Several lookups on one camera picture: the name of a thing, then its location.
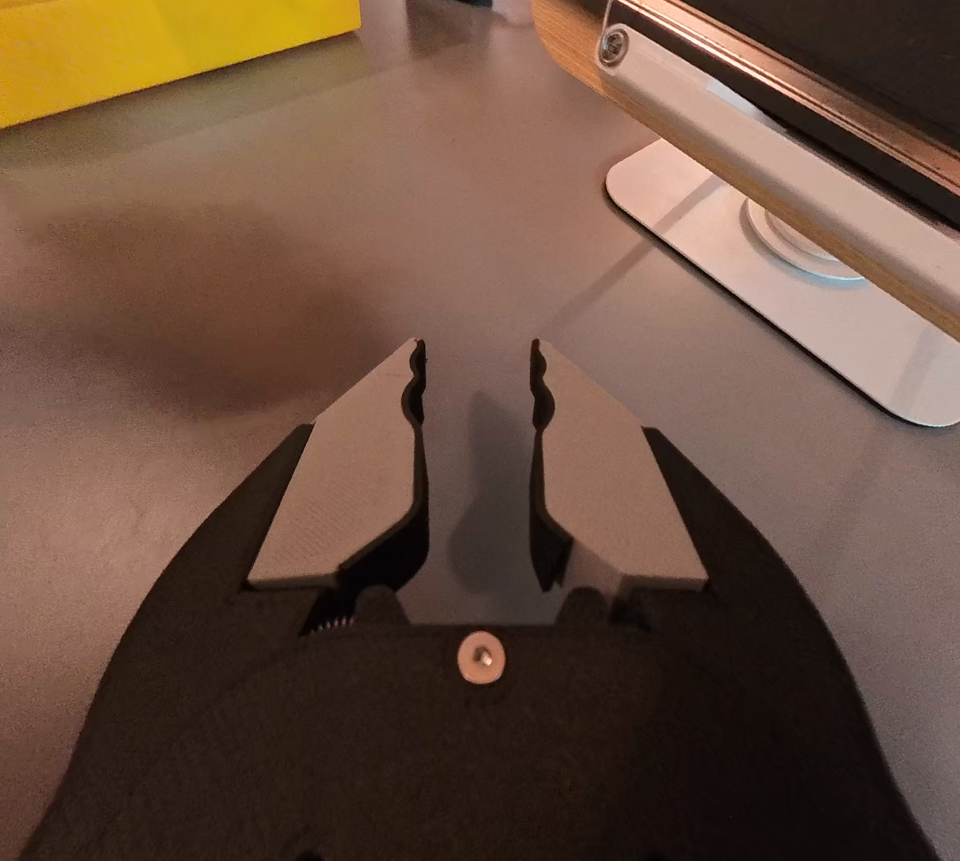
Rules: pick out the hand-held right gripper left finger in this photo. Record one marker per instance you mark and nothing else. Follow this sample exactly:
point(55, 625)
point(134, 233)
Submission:
point(345, 493)

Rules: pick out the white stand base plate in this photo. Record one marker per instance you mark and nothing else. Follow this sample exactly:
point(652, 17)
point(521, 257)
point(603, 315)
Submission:
point(675, 201)

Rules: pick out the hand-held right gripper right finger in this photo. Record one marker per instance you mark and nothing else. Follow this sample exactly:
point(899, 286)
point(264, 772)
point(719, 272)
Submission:
point(622, 501)

